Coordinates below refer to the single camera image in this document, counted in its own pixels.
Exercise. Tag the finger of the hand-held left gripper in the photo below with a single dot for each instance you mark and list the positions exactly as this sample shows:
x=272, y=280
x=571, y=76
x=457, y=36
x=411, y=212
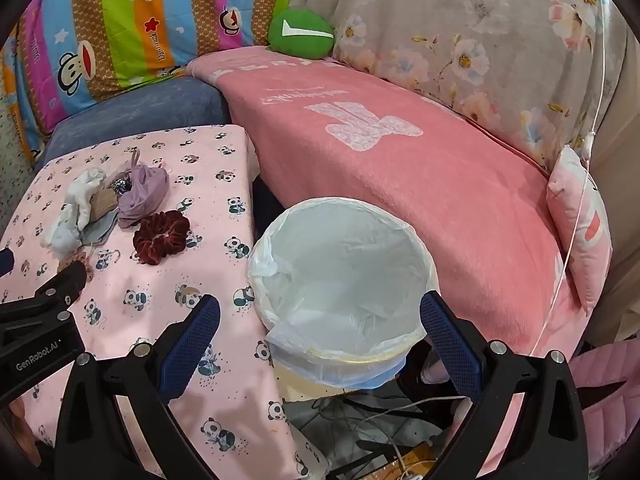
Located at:
x=60, y=285
x=5, y=262

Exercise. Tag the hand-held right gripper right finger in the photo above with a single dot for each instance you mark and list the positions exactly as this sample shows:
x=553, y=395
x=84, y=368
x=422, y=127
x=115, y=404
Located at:
x=450, y=345

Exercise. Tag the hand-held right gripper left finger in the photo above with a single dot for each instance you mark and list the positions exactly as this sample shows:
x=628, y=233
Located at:
x=192, y=345

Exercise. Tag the beige ribbed cloth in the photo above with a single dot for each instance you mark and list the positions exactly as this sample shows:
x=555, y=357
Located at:
x=104, y=202

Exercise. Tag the dark red velvet scrunchie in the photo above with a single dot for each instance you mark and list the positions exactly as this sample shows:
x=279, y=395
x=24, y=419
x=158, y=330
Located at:
x=160, y=237

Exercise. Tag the cream trash bin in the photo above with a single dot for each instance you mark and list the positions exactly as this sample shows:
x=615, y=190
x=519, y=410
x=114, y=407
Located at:
x=300, y=375

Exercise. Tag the purple cloth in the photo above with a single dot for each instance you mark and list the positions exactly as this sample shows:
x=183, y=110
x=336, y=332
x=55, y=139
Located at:
x=145, y=190

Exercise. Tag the white plastic bin liner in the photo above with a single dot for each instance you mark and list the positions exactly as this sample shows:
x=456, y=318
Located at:
x=340, y=270

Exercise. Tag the grey cloth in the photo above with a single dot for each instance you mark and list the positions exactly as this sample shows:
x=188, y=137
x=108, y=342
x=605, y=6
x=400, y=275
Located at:
x=100, y=230

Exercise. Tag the light blue plastic bag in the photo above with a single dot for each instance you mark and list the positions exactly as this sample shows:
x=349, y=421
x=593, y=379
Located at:
x=375, y=384

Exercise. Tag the white sock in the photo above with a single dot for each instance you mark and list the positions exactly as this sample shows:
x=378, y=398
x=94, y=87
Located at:
x=85, y=185

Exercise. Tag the leopard print scrunchie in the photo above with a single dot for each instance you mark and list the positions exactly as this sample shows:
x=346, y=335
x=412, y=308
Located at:
x=120, y=185

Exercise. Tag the grey plastic sheet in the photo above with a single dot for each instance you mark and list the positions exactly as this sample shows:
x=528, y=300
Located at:
x=320, y=410

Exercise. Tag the pink striped fabric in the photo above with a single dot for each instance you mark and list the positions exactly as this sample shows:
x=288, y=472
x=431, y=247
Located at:
x=605, y=385

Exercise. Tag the pink blanket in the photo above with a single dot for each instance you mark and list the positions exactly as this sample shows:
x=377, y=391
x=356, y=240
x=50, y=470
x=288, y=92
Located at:
x=400, y=185

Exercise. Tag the pink pillow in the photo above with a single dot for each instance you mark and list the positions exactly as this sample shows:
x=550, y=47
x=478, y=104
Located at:
x=585, y=240

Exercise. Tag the blue sofa cushion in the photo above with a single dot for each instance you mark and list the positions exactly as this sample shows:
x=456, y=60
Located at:
x=150, y=105

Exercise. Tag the colourful monkey print quilt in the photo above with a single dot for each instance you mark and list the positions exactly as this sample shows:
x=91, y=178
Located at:
x=125, y=20

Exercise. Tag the green plush cushion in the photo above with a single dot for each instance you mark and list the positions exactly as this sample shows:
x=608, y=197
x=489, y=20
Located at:
x=300, y=32

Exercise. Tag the grey floral sofa cover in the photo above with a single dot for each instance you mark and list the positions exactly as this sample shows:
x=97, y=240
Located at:
x=450, y=10

